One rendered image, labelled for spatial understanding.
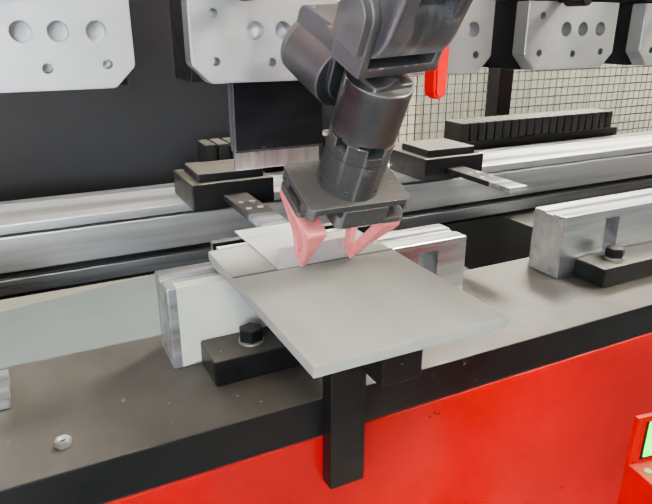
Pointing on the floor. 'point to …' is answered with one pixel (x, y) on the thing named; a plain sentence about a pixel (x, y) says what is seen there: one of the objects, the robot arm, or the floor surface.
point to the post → (499, 92)
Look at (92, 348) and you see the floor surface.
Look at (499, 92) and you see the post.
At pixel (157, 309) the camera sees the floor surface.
